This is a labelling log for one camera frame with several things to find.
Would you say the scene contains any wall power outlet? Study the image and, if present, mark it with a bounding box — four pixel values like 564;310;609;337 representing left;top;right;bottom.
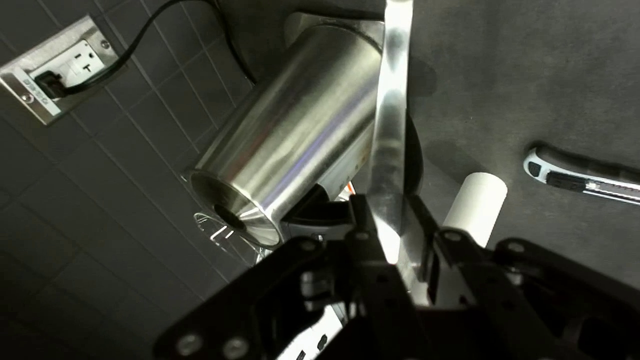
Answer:
0;14;127;127

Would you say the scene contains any silver knife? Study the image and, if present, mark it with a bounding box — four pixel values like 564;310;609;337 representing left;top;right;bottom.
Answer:
364;0;431;295

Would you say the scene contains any white paper towel roll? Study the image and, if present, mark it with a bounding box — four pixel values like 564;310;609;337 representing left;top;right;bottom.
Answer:
440;170;510;247

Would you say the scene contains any black and silver tool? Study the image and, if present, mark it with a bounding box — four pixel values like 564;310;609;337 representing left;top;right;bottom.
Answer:
522;140;640;208

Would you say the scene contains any silver electric kettle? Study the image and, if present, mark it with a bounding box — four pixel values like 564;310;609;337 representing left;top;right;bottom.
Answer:
188;7;388;247

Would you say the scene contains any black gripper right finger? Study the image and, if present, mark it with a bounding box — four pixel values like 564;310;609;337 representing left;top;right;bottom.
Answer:
406;194;640;360

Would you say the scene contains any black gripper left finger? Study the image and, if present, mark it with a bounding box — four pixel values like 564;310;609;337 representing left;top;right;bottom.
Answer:
152;192;416;360

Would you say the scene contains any glass coffee carafe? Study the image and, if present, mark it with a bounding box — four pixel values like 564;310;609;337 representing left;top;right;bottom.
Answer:
190;205;276;265

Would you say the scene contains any black power cord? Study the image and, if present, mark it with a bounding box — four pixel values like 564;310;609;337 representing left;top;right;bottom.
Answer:
32;0;258;98

